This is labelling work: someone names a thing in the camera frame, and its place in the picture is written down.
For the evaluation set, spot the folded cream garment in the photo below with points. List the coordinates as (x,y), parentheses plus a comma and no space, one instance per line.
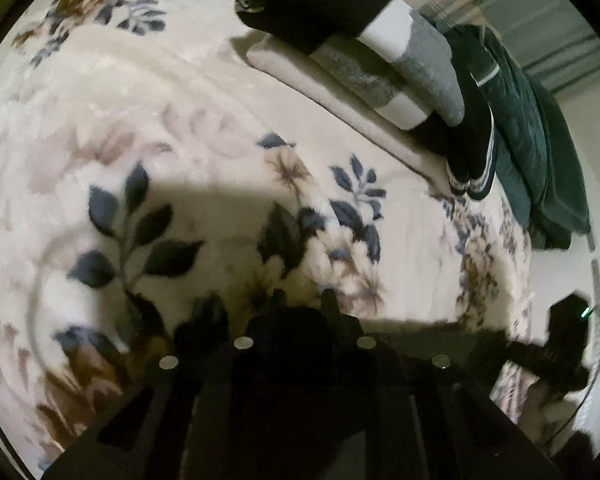
(290,65)

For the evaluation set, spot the floral bed blanket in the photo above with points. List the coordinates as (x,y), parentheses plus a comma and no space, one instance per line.
(130,110)

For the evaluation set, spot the teal striped curtain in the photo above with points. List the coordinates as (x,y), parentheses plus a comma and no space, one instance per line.
(530,10)

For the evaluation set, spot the folded black grey white sweater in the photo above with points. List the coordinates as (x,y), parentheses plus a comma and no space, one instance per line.
(325,5)

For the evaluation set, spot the dark striped sweater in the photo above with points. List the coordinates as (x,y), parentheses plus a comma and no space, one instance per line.
(300,385)

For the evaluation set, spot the dark teal quilt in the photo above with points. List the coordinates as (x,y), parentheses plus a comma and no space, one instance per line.
(525,125)

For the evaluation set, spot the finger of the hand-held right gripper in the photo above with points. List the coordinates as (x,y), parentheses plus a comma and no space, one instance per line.
(527,352)

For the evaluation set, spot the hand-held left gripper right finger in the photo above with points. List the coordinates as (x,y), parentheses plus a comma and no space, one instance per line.
(357,332)

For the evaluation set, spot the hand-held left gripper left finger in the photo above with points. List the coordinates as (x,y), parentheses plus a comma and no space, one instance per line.
(252,332)

